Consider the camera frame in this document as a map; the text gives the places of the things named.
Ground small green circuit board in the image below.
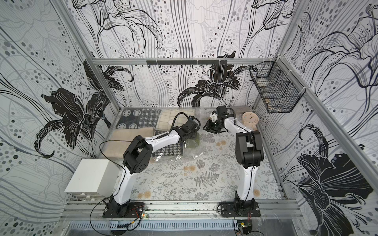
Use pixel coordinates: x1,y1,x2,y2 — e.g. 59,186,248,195
237,221,253,235

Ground beige fluffy folded cloth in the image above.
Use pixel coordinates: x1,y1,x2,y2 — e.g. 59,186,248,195
101,127,155,160

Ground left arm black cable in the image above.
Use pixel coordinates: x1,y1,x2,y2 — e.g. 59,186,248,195
88,111,201,236

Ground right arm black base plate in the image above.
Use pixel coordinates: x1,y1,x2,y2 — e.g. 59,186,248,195
217,201,261,218

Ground black wire basket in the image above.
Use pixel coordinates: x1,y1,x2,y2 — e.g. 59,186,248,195
249,61,302,114

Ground black white houndstooth scarf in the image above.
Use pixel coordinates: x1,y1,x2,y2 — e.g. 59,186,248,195
152,143,184,160

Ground green scarf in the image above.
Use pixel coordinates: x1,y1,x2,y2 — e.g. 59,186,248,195
185,133,200,148

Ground pink round clock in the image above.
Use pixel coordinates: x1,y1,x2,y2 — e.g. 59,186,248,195
242,112,259,130

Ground black wall bar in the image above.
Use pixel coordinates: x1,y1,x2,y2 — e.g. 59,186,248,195
146,60,228,65

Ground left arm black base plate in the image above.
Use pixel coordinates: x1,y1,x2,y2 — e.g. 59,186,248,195
102,202,145,219

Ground cream checked scarf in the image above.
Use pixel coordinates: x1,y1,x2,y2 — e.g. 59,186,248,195
156,109,195,131

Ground white box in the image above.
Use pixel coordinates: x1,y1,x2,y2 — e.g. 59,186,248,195
65,159,120,198

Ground clear plastic vacuum bag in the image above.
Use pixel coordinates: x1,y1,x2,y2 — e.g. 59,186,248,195
150,107,237,166

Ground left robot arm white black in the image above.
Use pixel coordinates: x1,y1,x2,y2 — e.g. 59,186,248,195
109,116,201,207

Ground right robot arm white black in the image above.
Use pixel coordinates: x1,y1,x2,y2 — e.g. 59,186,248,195
203,106,264,208

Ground grey sponge block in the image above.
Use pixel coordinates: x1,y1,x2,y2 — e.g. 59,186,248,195
230,106,253,114

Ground black patterned folded cloth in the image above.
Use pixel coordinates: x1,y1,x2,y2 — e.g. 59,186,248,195
116,108,162,129

